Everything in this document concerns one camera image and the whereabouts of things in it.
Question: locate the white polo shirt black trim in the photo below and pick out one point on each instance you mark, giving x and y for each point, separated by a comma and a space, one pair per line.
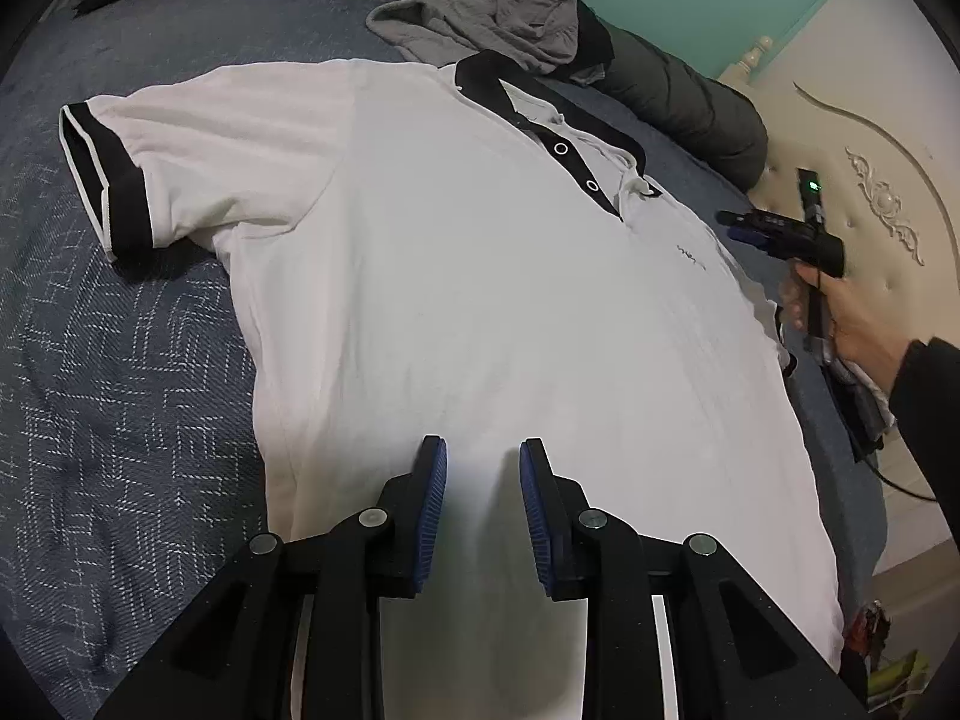
406, 261

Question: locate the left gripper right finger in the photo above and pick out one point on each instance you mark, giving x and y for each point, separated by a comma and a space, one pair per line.
678, 626

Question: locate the black sleeve right forearm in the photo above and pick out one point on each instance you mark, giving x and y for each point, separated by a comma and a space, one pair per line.
925, 401

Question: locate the cream ornate headboard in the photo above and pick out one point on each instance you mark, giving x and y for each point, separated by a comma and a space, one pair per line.
866, 96

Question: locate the blue patterned bed cover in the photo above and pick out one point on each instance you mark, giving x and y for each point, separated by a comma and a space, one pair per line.
129, 470

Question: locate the dark grey rolled duvet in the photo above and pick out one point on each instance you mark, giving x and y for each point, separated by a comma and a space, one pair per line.
675, 97

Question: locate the person's right hand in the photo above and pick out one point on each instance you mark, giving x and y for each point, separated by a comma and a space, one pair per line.
859, 335

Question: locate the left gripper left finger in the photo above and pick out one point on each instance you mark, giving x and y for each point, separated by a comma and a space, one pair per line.
289, 630

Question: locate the grey crumpled garment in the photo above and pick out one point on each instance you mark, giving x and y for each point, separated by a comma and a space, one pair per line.
539, 35

